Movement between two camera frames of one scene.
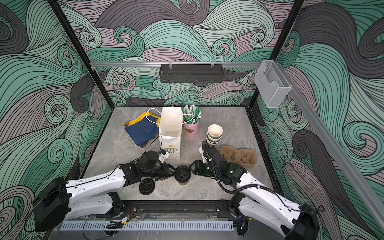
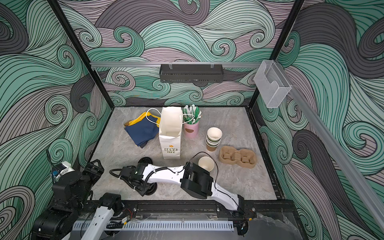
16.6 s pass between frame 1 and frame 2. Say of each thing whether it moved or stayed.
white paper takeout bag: stayed
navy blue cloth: stayed
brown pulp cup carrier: stayed
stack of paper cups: stayed
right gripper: moved
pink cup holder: stayed
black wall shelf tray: stayed
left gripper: moved
